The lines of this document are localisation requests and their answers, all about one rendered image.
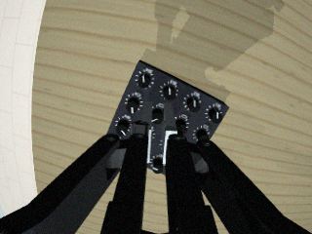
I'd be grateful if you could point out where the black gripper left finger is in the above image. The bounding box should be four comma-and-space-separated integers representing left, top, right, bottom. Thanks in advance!
0, 101, 153, 234

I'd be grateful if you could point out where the black knob box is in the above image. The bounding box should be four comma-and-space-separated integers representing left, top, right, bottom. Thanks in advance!
107, 60, 229, 174

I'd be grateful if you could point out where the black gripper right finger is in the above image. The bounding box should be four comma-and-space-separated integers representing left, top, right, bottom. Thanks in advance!
162, 102, 312, 234

